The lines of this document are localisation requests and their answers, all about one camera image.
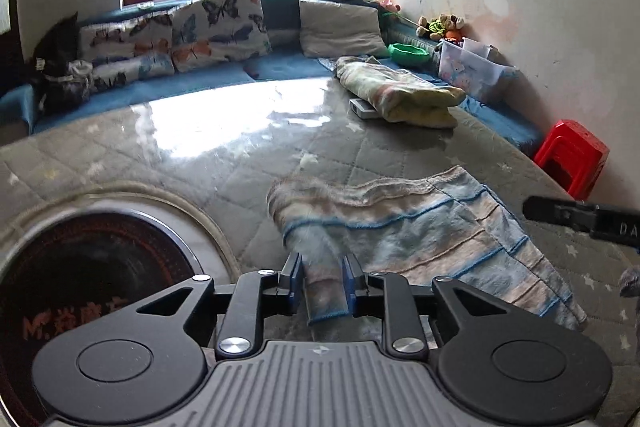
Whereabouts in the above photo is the red plastic stool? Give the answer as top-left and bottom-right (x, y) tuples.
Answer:
(532, 119), (611, 201)

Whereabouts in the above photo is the grey cushion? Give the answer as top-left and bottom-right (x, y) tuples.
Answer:
(298, 0), (390, 59)

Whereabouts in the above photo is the small white box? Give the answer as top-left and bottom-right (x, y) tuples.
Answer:
(348, 97), (383, 122)

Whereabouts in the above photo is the round built-in induction cooker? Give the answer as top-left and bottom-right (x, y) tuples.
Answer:
(0, 179), (241, 427)

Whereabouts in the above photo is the striped pastel towel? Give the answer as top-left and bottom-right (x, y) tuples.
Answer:
(266, 164), (590, 333)

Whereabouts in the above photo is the long butterfly print cushion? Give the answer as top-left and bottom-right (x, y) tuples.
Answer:
(79, 13), (176, 62)
(91, 53), (176, 94)

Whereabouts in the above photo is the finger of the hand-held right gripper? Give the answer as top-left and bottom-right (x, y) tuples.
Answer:
(522, 196), (601, 234)

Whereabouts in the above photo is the clear plastic storage box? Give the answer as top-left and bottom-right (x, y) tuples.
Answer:
(437, 37), (516, 104)

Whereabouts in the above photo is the blue sofa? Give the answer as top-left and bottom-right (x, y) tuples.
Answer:
(0, 0), (546, 158)

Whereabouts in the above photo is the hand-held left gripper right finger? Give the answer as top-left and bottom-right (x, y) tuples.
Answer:
(340, 252), (506, 354)

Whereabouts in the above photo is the folded pastel cloth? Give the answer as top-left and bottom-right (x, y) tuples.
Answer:
(334, 55), (467, 129)

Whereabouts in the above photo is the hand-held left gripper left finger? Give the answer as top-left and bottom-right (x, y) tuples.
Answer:
(132, 252), (305, 357)

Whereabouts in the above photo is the green plastic basin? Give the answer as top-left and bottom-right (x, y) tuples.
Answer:
(388, 43), (432, 68)

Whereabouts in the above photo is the large butterfly print cushion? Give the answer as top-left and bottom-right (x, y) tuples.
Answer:
(170, 0), (273, 74)

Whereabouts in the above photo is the brown plush toy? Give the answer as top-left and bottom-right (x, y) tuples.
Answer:
(416, 13), (466, 42)

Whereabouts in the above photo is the black bag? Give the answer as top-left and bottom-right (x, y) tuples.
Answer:
(32, 11), (94, 112)

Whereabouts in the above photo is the grey quilted table cover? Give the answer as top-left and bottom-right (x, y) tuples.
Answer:
(0, 77), (640, 427)

